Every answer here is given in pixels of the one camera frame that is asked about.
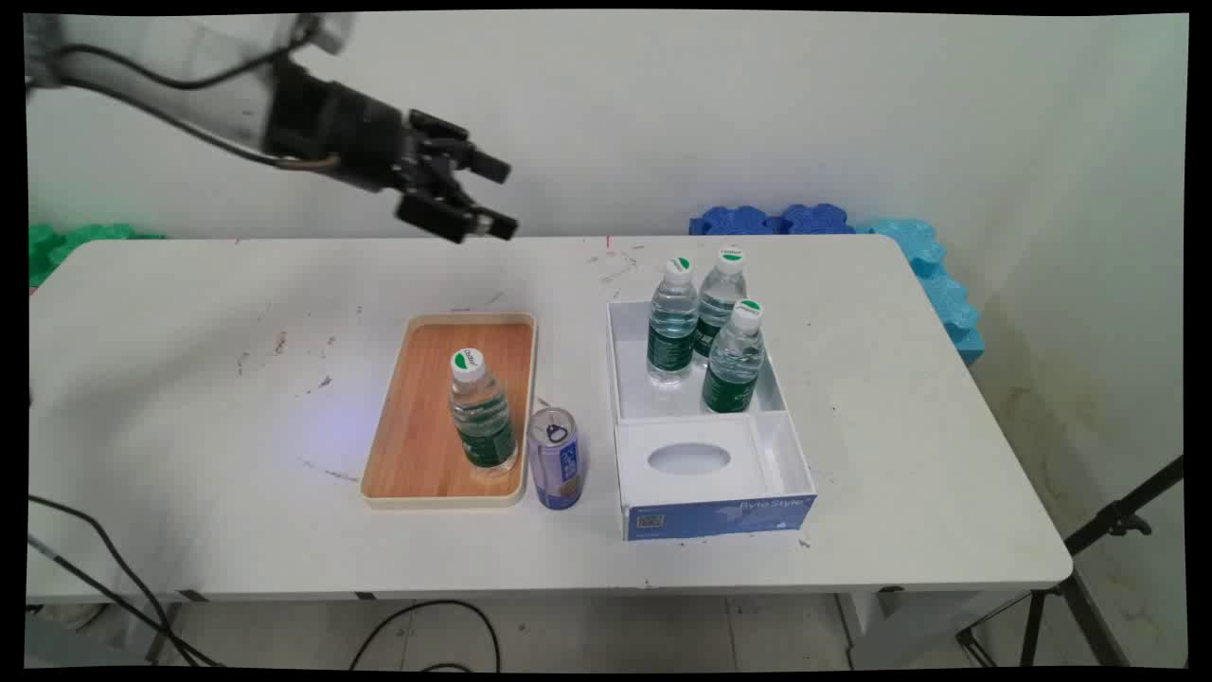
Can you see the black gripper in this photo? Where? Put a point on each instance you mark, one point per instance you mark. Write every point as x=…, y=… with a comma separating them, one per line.
x=365, y=133

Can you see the water bottle with green label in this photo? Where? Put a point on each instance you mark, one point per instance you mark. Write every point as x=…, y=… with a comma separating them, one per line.
x=721, y=298
x=672, y=332
x=483, y=421
x=734, y=369

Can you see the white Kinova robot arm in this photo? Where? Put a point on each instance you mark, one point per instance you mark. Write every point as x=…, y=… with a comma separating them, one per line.
x=227, y=104

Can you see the wooden tray with cream rim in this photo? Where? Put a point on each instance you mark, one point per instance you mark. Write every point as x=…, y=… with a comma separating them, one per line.
x=417, y=426

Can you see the dark blue foam mat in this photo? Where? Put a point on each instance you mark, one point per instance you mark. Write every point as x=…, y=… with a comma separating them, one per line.
x=734, y=223
x=819, y=219

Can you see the purple drink can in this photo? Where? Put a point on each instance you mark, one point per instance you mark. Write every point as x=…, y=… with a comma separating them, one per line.
x=557, y=469

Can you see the white and blue cardboard box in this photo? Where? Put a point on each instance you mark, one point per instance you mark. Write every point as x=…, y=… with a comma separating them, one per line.
x=701, y=474

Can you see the green foam mat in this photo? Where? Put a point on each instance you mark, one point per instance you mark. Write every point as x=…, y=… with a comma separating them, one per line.
x=71, y=242

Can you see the cyan foam mat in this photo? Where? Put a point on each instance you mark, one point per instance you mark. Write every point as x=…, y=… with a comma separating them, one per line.
x=933, y=275

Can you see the white table leg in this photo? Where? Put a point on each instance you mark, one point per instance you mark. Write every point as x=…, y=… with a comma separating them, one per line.
x=900, y=625

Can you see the black tripod stand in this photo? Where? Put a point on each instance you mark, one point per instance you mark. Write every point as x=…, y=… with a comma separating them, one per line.
x=1117, y=519

